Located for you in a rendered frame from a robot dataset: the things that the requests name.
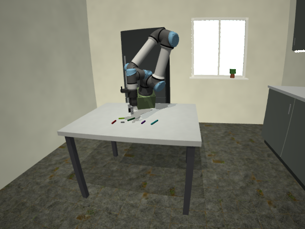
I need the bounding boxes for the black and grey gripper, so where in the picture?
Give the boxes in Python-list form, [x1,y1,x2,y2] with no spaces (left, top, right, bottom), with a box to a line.
[120,84,138,115]

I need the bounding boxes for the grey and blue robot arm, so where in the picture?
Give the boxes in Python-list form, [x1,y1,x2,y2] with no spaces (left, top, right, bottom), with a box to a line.
[124,28,179,96]

